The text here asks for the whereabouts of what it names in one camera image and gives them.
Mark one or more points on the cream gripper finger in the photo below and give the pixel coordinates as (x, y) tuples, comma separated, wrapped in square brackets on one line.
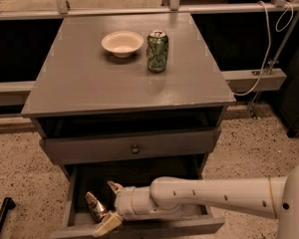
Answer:
[(115, 187), (111, 221)]

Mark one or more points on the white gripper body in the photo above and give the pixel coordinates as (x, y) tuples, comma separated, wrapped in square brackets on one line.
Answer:
[(124, 201)]

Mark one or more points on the crushed orange soda can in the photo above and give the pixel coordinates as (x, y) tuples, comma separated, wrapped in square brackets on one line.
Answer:
[(97, 209)]

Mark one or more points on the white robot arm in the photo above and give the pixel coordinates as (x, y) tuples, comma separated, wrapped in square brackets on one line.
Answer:
[(270, 197)]

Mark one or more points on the open grey middle drawer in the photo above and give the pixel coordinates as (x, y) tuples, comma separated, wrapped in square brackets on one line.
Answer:
[(78, 223)]

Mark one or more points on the round metal drawer knob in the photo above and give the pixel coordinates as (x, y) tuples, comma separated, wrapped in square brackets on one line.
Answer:
[(135, 149)]

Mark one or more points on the closed grey upper drawer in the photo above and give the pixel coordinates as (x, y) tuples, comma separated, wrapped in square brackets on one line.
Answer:
[(112, 147)]

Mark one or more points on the grey wooden drawer cabinet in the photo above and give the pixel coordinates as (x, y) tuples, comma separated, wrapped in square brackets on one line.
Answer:
[(104, 118)]

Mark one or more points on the green soda can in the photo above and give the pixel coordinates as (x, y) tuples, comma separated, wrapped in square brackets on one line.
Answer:
[(157, 51)]

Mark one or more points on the black bar on floor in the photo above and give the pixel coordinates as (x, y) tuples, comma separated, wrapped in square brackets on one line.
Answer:
[(7, 205)]

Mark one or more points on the white paper bowl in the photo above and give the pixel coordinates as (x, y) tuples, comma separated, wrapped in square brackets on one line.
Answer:
[(122, 44)]

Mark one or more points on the metal diagonal strut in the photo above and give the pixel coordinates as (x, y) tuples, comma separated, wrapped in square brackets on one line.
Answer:
[(267, 78)]

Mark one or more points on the grey metal railing frame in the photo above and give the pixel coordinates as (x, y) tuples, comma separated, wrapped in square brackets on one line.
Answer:
[(123, 9)]

